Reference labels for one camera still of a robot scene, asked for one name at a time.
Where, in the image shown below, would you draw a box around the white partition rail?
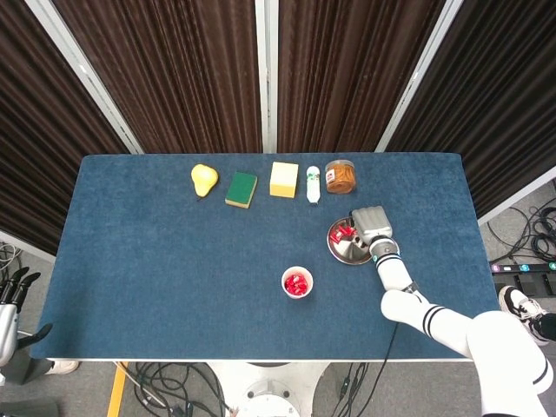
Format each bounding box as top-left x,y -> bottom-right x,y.
0,229 -> 56,264
477,164 -> 556,226

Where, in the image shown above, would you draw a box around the yellow pear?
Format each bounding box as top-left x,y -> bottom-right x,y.
190,163 -> 220,202

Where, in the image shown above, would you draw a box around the black foot pedal unit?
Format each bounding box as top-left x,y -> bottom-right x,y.
489,261 -> 556,299

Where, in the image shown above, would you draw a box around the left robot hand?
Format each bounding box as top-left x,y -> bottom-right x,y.
0,267 -> 54,367

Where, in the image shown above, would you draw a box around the blue fabric table mat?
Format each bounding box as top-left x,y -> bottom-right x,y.
30,152 -> 513,361

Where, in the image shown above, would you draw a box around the white partition post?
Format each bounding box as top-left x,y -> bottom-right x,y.
375,0 -> 468,153
254,0 -> 280,154
25,0 -> 144,154

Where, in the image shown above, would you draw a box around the black cable with green plug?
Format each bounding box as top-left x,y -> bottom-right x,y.
334,362 -> 370,417

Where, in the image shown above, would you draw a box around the white shoe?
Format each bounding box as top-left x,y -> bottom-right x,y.
45,360 -> 82,375

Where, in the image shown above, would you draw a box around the dark trouser leg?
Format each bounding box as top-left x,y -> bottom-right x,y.
527,312 -> 556,344

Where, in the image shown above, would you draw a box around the white paper cup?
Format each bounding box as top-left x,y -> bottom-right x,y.
281,265 -> 315,301

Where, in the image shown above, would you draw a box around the white and black sneaker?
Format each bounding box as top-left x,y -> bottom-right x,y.
498,285 -> 549,347

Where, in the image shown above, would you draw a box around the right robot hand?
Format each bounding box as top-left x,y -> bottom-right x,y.
347,206 -> 396,248

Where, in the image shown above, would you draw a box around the round metal plate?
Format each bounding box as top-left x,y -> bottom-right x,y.
326,216 -> 378,265

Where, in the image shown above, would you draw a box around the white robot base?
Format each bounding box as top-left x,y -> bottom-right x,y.
208,361 -> 331,417

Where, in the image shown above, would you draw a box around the green and yellow sponge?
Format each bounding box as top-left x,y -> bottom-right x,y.
224,170 -> 259,209

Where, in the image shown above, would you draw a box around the yellow floor tape strip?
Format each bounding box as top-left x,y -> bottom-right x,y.
106,362 -> 129,417

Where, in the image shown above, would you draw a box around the small white bottle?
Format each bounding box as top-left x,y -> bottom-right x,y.
305,165 -> 322,205

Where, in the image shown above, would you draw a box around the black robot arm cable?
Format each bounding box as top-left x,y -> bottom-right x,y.
380,321 -> 400,366

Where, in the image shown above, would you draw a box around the black floor cable bundle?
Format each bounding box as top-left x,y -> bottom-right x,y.
125,362 -> 235,417

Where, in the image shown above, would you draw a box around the grey trouser leg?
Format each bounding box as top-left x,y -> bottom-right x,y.
6,347 -> 53,386

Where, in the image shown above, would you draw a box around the clear jar of orange snacks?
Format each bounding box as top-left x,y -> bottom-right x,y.
324,159 -> 358,195

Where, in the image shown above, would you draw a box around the yellow and white sponge block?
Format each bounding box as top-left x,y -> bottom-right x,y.
268,161 -> 300,199

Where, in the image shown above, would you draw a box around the grey floor cables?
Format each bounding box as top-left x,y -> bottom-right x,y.
0,241 -> 21,266

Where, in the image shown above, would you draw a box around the black coiled cable bundle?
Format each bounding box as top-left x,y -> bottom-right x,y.
486,182 -> 556,264

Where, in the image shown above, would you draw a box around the brown pleated curtain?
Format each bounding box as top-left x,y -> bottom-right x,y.
51,0 -> 264,154
385,0 -> 556,220
0,0 -> 131,256
277,0 -> 447,153

